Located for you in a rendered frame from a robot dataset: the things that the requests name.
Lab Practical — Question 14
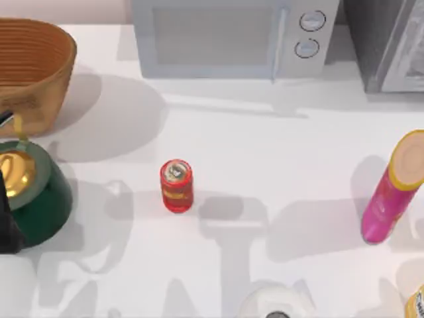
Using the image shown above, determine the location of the pale microwave oven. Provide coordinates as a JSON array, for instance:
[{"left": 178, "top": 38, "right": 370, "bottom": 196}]
[{"left": 131, "top": 0, "right": 341, "bottom": 83}]

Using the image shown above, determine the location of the microwave door handle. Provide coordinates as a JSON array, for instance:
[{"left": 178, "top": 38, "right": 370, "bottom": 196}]
[{"left": 270, "top": 7, "right": 288, "bottom": 83}]

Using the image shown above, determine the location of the microwave knob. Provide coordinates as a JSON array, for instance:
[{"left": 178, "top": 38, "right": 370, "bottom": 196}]
[
  {"left": 299, "top": 9, "right": 327, "bottom": 32},
  {"left": 294, "top": 37, "right": 321, "bottom": 60}
]

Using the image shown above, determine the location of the pink tube can yellow lid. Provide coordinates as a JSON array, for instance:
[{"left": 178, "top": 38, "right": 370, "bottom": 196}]
[{"left": 360, "top": 129, "right": 424, "bottom": 245}]

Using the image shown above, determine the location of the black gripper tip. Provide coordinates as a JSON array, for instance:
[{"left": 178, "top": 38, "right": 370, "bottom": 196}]
[{"left": 0, "top": 170, "right": 27, "bottom": 255}]

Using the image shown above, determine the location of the woven brown basket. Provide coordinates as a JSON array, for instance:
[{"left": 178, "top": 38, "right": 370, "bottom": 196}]
[{"left": 0, "top": 18, "right": 78, "bottom": 138}]

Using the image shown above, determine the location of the green and gold trophy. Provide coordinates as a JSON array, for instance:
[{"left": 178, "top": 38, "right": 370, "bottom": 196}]
[{"left": 0, "top": 114, "right": 74, "bottom": 249}]

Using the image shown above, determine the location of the red can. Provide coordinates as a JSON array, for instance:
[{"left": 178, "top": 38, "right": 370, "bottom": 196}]
[{"left": 160, "top": 158, "right": 194, "bottom": 214}]

